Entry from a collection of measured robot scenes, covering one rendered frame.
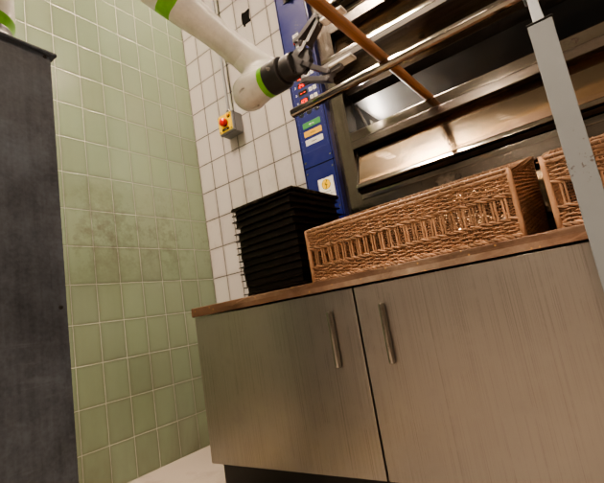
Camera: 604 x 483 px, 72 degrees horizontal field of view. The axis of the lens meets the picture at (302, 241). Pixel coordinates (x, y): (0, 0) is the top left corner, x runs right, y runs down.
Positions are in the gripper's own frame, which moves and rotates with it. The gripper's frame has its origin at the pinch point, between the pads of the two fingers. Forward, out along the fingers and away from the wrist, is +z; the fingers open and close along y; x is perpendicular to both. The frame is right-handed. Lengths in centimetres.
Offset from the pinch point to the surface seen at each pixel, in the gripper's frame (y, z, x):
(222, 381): 85, -61, 2
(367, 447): 102, -15, 1
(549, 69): 34, 40, 6
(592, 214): 60, 40, 6
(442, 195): 47.6, 13.9, -3.8
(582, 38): 4, 49, -54
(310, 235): 48, -24, -4
